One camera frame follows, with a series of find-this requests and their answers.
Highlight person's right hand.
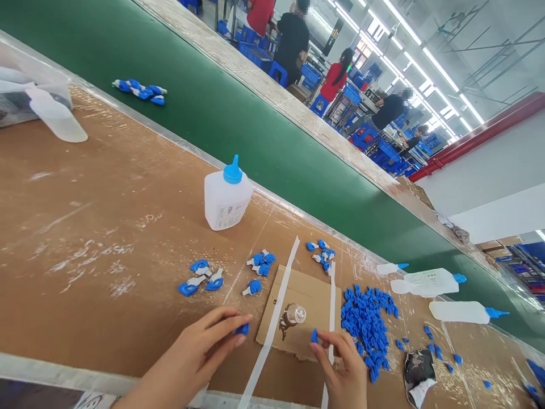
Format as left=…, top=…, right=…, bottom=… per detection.
left=309, top=330, right=368, bottom=409

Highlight person's left hand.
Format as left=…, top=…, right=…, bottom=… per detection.
left=163, top=306, right=254, bottom=385

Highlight person's left fingers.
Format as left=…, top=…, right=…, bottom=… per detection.
left=204, top=306, right=242, bottom=318

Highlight person's left thumb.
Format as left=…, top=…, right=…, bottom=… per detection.
left=207, top=334, right=248, bottom=364

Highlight person's right fingers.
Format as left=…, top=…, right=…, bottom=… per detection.
left=347, top=339, right=368, bottom=375

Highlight person's right index finger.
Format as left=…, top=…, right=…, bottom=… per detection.
left=316, top=330, right=355, bottom=347

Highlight person's left index finger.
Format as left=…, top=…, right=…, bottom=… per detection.
left=194, top=312, right=254, bottom=337

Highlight person's right thumb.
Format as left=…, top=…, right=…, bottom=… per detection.
left=309, top=342, right=338, bottom=377

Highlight pile of blue plastic parts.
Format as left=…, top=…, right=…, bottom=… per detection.
left=340, top=284, right=401, bottom=385

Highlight long white paper strip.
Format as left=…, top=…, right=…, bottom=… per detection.
left=320, top=260, right=337, bottom=409
left=236, top=235, right=300, bottom=409

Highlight small glass jar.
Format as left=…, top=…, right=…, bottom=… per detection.
left=280, top=303, right=307, bottom=329

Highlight brown cardboard piece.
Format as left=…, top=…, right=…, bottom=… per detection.
left=255, top=264, right=343, bottom=364

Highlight cluster of blue white assemblies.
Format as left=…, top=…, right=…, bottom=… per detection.
left=305, top=239, right=337, bottom=274
left=112, top=78, right=168, bottom=107
left=245, top=249, right=277, bottom=278

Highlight crumpled black white packet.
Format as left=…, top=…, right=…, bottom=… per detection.
left=403, top=349, right=438, bottom=408

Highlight small glue bottle blue nozzle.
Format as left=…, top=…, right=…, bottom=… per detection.
left=376, top=262, right=410, bottom=276

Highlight labelled glue bottle blue cap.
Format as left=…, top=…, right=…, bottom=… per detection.
left=390, top=269, right=468, bottom=298

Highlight glue bottle with blue cap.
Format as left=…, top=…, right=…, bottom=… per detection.
left=204, top=155, right=254, bottom=232

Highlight plain glue bottle blue nozzle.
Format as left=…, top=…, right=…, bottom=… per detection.
left=429, top=300, right=511, bottom=325

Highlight crumpled grey wrapper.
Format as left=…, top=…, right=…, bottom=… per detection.
left=442, top=216, right=471, bottom=246

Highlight blue plastic object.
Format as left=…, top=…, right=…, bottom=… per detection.
left=523, top=358, right=545, bottom=403

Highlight shelf with blue bins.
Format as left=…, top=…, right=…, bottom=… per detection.
left=476, top=229, right=545, bottom=297

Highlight green conveyor belt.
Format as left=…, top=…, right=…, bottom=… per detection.
left=0, top=0, right=545, bottom=354

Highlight blue plastic stool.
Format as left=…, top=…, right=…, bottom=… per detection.
left=309, top=93, right=332, bottom=118
left=268, top=59, right=290, bottom=89

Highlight red pipe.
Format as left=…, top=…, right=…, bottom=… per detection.
left=418, top=91, right=545, bottom=177

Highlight clear capless plastic bottle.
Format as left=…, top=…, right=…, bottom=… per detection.
left=24, top=86, right=89, bottom=144

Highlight stack of blue crates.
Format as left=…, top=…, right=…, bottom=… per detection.
left=236, top=24, right=275, bottom=67

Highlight transparent plastic box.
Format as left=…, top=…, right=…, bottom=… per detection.
left=0, top=30, right=74, bottom=128

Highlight row of ceiling lights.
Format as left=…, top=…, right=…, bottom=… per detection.
left=328, top=0, right=486, bottom=141

